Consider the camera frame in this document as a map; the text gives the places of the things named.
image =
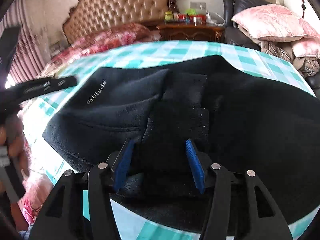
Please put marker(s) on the pink floral pillow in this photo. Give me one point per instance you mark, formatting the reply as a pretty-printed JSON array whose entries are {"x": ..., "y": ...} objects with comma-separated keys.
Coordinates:
[{"x": 274, "y": 23}]

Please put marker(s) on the teal checkered bed sheet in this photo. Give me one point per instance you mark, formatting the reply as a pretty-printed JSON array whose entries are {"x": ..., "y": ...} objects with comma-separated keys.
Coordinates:
[{"x": 144, "y": 55}]

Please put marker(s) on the red floral quilt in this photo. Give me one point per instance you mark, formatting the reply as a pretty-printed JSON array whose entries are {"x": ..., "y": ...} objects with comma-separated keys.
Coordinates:
[{"x": 37, "y": 184}]

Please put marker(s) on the clutter of items on nightstand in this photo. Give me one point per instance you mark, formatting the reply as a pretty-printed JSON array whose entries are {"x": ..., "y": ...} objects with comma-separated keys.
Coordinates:
[{"x": 193, "y": 17}]

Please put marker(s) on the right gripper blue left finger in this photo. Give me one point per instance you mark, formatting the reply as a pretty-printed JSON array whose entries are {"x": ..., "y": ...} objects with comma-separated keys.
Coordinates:
[{"x": 120, "y": 163}]

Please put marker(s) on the red hanging knot ornament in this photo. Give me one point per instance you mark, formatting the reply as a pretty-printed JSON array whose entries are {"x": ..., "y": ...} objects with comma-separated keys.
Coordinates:
[{"x": 303, "y": 7}]

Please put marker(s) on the pink pleated curtain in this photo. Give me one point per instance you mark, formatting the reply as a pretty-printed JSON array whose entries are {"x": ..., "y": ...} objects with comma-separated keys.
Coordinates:
[{"x": 28, "y": 62}]

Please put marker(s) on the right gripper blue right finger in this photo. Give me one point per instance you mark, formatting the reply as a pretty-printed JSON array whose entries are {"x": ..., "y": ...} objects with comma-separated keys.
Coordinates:
[{"x": 199, "y": 163}]

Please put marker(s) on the pile of folded blankets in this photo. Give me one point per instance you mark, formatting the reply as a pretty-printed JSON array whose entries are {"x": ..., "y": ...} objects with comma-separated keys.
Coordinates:
[{"x": 307, "y": 66}]

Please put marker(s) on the person's left hand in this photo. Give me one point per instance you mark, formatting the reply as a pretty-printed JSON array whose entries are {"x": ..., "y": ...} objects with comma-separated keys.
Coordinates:
[{"x": 16, "y": 149}]

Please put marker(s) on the dark wooden nightstand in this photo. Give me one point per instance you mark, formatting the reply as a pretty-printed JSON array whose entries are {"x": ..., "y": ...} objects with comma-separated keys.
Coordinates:
[{"x": 190, "y": 32}]

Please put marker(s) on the black leather chair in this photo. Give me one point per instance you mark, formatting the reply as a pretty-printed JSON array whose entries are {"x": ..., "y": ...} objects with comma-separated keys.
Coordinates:
[{"x": 234, "y": 36}]

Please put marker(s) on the tufted tan headboard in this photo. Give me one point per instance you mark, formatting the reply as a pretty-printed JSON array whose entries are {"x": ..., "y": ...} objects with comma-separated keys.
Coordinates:
[{"x": 89, "y": 16}]

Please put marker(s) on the black pants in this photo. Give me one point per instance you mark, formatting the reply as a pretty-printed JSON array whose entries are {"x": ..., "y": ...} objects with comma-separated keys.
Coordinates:
[{"x": 241, "y": 121}]

